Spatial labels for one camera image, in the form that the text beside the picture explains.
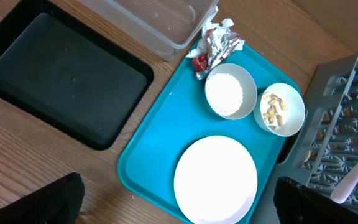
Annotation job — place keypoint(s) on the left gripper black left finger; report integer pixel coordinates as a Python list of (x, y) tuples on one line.
[(57, 202)]

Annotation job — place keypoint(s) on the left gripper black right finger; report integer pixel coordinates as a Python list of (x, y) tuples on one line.
[(298, 204)]

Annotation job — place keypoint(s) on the grey bowl with rice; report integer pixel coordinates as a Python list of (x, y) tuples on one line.
[(230, 91)]

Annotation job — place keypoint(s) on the grey plastic dishwasher rack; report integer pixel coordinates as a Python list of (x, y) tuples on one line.
[(326, 148)]

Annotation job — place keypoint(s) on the black rectangular waste tray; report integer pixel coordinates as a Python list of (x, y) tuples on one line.
[(58, 69)]

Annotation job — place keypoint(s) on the clear plastic waste bin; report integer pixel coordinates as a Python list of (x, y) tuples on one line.
[(163, 26)]

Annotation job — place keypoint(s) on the white round plate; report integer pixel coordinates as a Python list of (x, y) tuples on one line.
[(215, 181)]

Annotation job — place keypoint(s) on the white bowl with peanuts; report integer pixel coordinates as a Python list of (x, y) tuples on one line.
[(280, 110)]

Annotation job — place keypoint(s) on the teal plastic serving tray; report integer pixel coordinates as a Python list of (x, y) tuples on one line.
[(180, 116)]

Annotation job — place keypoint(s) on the crumpled foil wrapper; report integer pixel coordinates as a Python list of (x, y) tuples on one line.
[(217, 42)]

